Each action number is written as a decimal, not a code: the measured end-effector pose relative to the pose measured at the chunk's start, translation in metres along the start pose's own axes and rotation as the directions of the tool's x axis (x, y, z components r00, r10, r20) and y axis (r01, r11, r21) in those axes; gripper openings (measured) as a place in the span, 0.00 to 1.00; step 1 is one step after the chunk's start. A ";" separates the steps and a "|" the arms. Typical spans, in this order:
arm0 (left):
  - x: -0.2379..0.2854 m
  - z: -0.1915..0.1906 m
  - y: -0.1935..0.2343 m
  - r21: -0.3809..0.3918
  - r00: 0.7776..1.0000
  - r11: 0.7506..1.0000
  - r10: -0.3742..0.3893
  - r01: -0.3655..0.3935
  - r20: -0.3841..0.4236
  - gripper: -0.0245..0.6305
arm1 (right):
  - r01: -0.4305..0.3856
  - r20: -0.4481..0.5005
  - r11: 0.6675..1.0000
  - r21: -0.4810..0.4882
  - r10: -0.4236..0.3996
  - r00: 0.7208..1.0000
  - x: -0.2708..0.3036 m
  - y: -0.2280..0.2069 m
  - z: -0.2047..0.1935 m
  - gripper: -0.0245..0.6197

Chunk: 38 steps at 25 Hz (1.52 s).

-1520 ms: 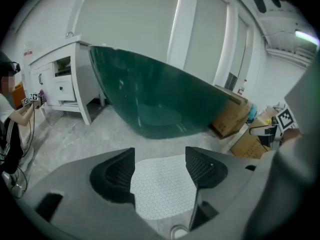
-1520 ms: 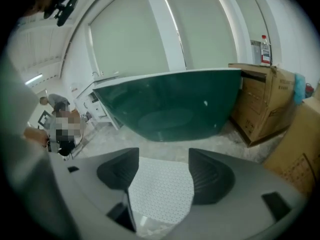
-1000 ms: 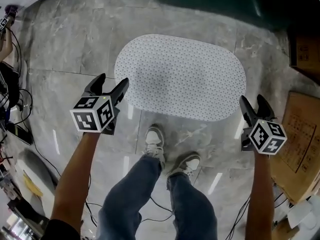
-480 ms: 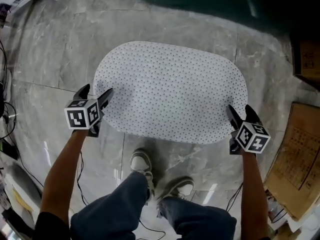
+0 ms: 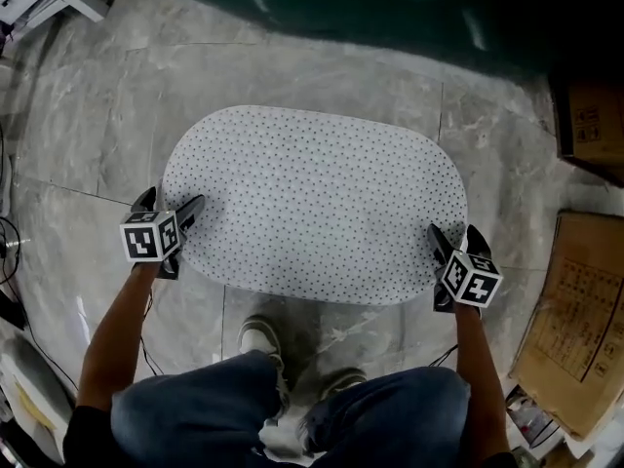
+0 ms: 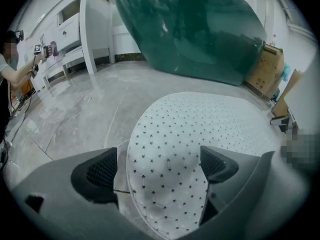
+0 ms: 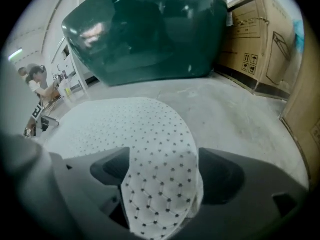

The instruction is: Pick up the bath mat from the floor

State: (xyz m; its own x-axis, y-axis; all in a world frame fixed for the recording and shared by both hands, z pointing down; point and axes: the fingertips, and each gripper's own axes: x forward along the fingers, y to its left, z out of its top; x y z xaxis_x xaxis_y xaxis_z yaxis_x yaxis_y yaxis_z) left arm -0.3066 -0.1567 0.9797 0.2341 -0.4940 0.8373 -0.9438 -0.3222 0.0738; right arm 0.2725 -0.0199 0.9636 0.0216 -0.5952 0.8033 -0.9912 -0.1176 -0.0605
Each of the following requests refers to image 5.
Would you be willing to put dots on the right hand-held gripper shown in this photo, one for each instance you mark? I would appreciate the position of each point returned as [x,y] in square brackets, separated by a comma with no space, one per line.
[470,281]

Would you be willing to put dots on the white dotted bath mat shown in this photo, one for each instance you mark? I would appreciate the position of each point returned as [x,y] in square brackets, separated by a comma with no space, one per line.
[312,203]

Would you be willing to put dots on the clear plastic packaging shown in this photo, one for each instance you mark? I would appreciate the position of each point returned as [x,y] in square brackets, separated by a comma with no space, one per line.
[534,417]

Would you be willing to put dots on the person's right leg in jeans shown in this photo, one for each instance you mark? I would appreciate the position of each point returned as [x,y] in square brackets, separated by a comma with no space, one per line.
[390,417]

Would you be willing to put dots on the person's left grey shoe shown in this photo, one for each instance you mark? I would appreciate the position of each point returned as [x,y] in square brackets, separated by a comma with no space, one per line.
[256,337]

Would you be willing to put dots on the small brown cardboard box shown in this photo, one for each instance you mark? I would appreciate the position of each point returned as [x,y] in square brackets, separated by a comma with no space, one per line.
[592,120]

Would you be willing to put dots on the person's black shirt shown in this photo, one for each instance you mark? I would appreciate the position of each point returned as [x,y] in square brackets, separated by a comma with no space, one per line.
[85,437]

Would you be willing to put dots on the person's grey shoe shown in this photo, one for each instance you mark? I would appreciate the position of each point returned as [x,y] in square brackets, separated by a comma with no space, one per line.
[256,337]
[343,378]

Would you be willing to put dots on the large flat cardboard box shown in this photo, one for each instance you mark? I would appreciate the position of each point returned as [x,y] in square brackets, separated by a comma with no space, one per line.
[575,320]

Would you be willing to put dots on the person's right grey shoe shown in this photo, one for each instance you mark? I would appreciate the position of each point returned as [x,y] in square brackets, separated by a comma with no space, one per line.
[343,378]

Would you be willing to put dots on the dark green tarp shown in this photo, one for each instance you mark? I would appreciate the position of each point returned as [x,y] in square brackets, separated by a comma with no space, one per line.
[365,8]

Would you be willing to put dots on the person's left leg in jeans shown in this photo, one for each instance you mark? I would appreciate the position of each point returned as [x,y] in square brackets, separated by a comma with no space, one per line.
[195,407]

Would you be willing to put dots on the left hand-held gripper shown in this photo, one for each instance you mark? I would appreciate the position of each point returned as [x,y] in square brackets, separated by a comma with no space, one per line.
[146,239]

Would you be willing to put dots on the person's right forearm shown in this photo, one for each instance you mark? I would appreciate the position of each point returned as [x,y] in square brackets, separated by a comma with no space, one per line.
[480,378]

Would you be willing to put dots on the person's left forearm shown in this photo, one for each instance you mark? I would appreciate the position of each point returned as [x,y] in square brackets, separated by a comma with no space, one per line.
[117,329]

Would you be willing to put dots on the white board with yellow label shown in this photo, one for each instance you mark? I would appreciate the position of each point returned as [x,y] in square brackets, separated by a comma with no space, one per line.
[27,398]

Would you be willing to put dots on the person's leg in jeans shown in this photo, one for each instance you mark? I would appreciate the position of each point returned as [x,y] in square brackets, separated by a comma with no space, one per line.
[195,407]
[390,417]

